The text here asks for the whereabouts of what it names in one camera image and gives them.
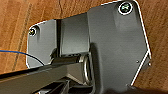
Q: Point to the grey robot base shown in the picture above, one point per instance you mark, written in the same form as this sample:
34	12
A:
113	43

